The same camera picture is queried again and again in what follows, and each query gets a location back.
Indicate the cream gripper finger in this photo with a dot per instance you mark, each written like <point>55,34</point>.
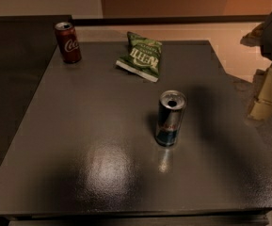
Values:
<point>253,38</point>
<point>260,109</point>

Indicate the silver blue redbull can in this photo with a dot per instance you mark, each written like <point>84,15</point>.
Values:
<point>172,104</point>

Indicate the red coke can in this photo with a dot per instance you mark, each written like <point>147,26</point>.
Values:
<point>67,42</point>

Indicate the green chip bag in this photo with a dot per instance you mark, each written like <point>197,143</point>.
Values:
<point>143,58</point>

